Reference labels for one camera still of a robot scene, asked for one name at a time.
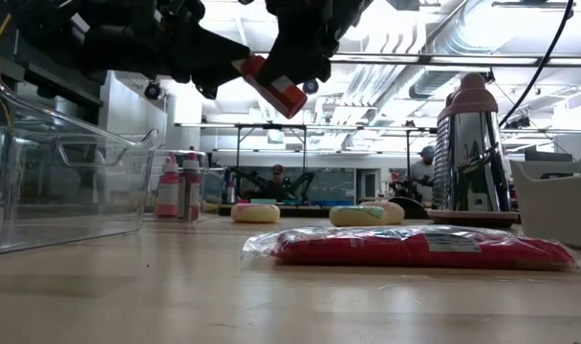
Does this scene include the red colouring bottle pink cap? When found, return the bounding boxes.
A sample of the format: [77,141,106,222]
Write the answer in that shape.
[231,54,309,120]

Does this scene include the teal frosted toy donut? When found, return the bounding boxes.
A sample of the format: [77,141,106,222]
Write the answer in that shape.
[328,204,388,228]

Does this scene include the pink food colouring bottle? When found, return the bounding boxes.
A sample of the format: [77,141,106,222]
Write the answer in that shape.
[155,152,181,219]

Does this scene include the silver ventilation duct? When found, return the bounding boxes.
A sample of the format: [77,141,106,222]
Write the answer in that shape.
[407,0,516,101]

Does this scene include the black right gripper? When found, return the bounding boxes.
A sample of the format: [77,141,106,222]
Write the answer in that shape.
[256,0,376,87]

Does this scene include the clear plastic bin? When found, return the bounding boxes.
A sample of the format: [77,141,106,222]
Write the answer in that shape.
[0,61,161,259]
[144,148,225,224]

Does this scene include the black table frame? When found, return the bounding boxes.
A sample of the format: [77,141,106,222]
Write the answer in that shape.
[217,204,430,220]

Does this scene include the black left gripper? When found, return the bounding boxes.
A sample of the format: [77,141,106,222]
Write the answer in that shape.
[94,0,252,100]

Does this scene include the black overhead light beam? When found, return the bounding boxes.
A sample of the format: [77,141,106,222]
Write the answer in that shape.
[328,52,581,68]

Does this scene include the black background workstation frame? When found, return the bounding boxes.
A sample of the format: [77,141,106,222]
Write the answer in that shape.
[232,122,309,206]

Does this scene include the red packet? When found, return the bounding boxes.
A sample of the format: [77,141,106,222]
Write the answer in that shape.
[241,224,581,272]

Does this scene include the black curved bracket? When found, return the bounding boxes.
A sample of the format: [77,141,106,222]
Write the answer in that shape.
[383,195,429,220]

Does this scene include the white plastic bin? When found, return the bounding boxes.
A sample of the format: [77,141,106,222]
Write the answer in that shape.
[508,159,581,252]

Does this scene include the pink frosted toy donut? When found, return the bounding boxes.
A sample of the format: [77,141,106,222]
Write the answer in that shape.
[229,203,282,225]

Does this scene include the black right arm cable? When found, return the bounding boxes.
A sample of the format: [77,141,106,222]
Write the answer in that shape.
[498,0,576,128]

